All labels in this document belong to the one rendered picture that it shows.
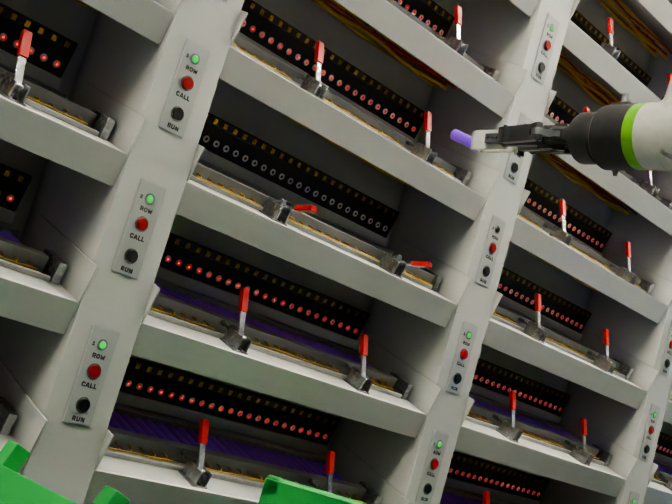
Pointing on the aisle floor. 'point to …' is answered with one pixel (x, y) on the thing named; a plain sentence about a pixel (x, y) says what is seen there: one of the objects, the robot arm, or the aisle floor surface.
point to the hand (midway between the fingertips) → (494, 141)
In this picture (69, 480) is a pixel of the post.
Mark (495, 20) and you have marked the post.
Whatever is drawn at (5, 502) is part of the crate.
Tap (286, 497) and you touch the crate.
